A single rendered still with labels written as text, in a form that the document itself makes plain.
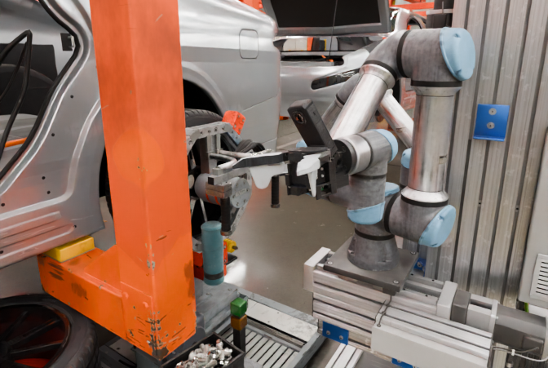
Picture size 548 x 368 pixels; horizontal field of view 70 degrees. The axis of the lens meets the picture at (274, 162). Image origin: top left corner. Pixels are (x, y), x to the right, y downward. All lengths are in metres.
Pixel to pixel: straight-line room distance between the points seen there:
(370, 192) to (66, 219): 1.13
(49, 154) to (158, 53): 0.64
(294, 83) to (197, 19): 2.29
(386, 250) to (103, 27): 0.96
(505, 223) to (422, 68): 0.51
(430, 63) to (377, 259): 0.54
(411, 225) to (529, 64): 0.49
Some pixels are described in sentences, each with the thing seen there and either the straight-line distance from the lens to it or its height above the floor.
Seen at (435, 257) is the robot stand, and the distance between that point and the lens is 1.33.
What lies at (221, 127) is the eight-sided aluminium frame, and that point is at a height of 1.11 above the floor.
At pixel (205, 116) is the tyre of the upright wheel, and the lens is 1.77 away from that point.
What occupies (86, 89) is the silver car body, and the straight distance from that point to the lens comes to 1.61.
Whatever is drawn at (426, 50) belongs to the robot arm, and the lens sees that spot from 0.99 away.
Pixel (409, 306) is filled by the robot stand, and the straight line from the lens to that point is 1.21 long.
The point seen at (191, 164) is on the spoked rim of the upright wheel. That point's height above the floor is 0.95.
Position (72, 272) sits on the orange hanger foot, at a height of 0.68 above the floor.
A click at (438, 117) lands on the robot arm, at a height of 1.26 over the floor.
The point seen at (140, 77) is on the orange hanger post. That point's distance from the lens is 1.05.
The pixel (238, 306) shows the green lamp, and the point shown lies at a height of 0.66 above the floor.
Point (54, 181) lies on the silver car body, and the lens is 1.58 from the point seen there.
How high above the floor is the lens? 1.40
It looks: 15 degrees down
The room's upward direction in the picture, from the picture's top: straight up
